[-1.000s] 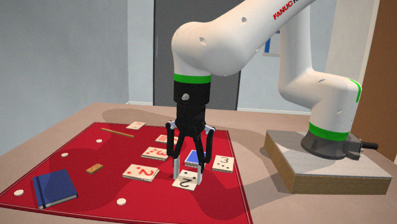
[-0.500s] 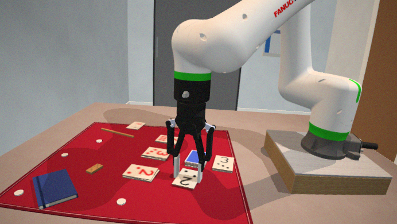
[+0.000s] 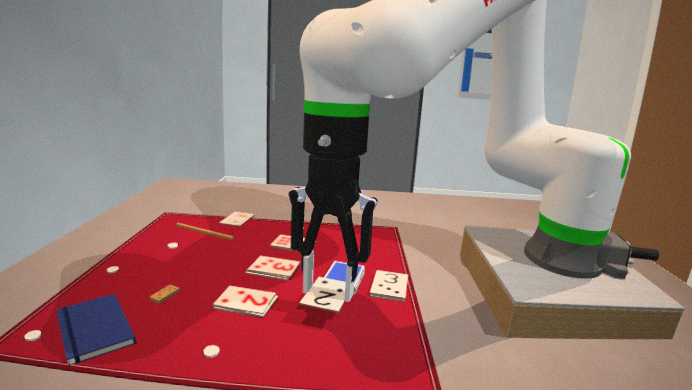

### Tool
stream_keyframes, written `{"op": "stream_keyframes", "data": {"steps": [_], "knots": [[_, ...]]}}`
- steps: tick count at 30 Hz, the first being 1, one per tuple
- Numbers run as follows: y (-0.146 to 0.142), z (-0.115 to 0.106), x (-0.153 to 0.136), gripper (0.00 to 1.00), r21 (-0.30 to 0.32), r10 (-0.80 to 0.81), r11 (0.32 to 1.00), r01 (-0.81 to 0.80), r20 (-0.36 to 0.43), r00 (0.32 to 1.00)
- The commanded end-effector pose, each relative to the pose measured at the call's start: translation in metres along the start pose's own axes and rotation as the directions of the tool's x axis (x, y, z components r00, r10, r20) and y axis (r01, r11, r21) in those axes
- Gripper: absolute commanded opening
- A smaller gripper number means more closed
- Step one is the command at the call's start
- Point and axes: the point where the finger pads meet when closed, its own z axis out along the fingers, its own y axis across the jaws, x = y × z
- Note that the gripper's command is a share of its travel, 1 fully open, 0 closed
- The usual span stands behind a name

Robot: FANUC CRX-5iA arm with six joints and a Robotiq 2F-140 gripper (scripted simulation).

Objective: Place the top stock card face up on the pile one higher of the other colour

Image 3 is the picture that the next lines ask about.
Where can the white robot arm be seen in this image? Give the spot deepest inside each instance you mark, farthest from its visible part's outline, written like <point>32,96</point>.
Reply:
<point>396,47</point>

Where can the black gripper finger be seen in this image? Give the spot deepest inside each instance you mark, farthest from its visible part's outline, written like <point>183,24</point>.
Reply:
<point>297,197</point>
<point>353,255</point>

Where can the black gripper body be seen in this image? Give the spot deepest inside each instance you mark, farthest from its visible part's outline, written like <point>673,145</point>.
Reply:
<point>341,177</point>

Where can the blue playing card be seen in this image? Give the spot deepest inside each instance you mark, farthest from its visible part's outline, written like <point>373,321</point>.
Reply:
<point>327,294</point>
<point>338,271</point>

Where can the blue book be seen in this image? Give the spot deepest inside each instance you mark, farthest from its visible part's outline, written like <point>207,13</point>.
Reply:
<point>93,328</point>

